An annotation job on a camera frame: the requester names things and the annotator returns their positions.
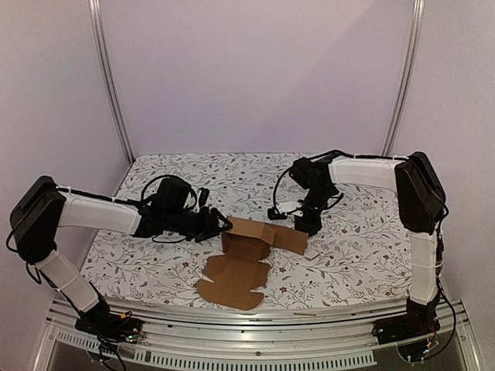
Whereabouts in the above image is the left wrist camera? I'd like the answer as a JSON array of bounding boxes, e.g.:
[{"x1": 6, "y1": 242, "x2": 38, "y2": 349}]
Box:
[{"x1": 193, "y1": 187, "x2": 210, "y2": 212}]

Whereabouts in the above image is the aluminium front rail frame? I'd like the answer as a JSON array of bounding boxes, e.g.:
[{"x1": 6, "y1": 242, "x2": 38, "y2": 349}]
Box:
[{"x1": 32, "y1": 296, "x2": 484, "y2": 371}]

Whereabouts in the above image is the brown cardboard box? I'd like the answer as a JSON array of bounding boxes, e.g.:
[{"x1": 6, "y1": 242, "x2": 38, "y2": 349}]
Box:
[{"x1": 197, "y1": 216, "x2": 309, "y2": 311}]

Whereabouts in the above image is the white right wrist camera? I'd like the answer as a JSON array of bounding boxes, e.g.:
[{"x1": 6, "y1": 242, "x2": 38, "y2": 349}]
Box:
[{"x1": 268, "y1": 201, "x2": 303, "y2": 220}]

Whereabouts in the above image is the left aluminium corner post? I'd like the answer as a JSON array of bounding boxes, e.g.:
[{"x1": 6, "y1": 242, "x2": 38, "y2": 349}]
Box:
[{"x1": 87, "y1": 0, "x2": 135, "y2": 165}]

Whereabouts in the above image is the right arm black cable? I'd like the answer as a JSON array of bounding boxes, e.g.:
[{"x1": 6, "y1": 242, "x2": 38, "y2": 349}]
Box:
[{"x1": 271, "y1": 152, "x2": 357, "y2": 217}]

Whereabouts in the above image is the floral patterned table mat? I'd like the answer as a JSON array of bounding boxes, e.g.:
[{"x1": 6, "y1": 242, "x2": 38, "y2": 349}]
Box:
[{"x1": 81, "y1": 153, "x2": 411, "y2": 310}]

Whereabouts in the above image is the aluminium corner post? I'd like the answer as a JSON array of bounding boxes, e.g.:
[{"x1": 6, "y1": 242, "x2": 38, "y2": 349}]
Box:
[
  {"x1": 87, "y1": 0, "x2": 135, "y2": 165},
  {"x1": 381, "y1": 0, "x2": 425, "y2": 156}
]

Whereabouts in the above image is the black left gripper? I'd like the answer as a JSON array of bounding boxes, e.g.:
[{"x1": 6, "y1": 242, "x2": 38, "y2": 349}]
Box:
[{"x1": 165, "y1": 206, "x2": 233, "y2": 243}]

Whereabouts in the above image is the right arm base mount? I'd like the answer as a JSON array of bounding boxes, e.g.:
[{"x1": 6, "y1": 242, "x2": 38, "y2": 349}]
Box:
[{"x1": 371, "y1": 299, "x2": 440, "y2": 345}]

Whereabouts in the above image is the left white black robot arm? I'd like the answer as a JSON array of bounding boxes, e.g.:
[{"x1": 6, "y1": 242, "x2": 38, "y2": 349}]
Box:
[{"x1": 5, "y1": 175, "x2": 233, "y2": 335}]

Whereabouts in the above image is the right aluminium corner post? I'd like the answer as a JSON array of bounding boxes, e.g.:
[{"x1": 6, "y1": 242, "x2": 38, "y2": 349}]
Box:
[{"x1": 381, "y1": 0, "x2": 425, "y2": 156}]

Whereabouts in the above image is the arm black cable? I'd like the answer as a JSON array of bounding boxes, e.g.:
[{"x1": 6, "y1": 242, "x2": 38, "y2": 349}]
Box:
[
  {"x1": 139, "y1": 175, "x2": 194, "y2": 244},
  {"x1": 271, "y1": 152, "x2": 357, "y2": 217}
]

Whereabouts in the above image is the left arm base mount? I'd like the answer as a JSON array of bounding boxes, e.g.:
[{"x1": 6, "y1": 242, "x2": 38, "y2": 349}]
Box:
[{"x1": 76, "y1": 302, "x2": 143, "y2": 342}]

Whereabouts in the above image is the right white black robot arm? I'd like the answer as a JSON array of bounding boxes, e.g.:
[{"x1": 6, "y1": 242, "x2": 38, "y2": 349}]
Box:
[{"x1": 288, "y1": 150, "x2": 448, "y2": 306}]

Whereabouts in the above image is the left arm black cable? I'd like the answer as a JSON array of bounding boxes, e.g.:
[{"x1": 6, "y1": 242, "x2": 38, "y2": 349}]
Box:
[{"x1": 139, "y1": 175, "x2": 194, "y2": 244}]

